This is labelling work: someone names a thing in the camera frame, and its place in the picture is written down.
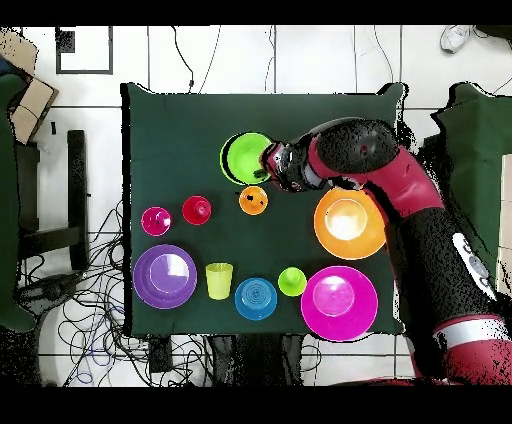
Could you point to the small green bowl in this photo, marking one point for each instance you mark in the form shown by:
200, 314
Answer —
244, 158

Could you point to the orange cup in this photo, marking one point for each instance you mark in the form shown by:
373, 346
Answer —
256, 206

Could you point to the red cup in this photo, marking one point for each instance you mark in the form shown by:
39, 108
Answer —
192, 212

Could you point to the yellow cup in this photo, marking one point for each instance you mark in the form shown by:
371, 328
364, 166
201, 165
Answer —
219, 282

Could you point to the purple bowl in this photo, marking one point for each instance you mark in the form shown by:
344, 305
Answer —
146, 284

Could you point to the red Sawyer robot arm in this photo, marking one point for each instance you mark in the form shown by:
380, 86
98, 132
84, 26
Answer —
420, 192

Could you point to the stack of white boxes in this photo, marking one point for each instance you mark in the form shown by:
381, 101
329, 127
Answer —
507, 200

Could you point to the dark green tablecloth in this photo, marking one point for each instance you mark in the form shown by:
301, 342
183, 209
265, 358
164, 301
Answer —
180, 140

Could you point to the large orange bowl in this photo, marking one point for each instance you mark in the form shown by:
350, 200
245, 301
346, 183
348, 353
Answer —
348, 240

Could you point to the lime green cup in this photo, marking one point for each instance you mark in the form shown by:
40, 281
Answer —
292, 282

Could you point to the magenta cup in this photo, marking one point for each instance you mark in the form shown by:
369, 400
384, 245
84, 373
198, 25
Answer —
152, 224

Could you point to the blue bowl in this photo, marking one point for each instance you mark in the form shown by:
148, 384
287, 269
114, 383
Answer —
256, 308

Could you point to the large pink bowl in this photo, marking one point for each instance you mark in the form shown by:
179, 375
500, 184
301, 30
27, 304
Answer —
360, 312

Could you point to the green cloth covered table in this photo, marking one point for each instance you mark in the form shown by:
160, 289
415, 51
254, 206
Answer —
8, 200
480, 160

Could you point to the black power adapter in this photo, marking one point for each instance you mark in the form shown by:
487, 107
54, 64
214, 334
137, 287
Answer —
160, 356

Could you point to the white shoe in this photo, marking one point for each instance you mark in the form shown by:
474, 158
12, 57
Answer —
454, 38

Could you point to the brown cardboard box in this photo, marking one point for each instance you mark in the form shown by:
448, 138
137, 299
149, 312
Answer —
16, 50
34, 108

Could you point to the black chair frame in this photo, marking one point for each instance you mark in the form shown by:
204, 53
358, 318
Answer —
76, 180

